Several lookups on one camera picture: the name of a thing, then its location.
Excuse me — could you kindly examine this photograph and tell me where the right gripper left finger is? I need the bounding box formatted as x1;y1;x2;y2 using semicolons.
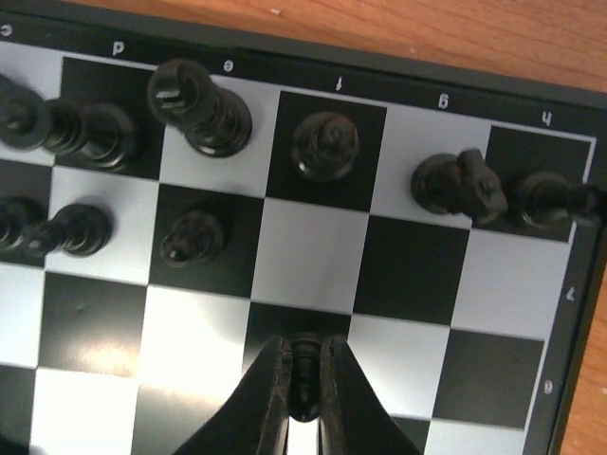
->
176;337;290;455

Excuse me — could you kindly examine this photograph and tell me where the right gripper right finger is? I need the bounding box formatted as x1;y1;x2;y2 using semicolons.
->
320;337;419;454

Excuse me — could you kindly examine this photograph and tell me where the black pawn second row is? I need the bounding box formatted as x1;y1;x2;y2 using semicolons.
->
1;197;113;258

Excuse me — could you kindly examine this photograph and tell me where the black piece back row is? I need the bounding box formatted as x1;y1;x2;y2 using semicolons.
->
147;59;252;158

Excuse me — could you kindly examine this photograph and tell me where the black piece new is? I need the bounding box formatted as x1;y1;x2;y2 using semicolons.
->
1;97;140;170

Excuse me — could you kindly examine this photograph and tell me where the black and silver chessboard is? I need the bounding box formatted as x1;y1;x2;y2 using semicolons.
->
1;1;606;454

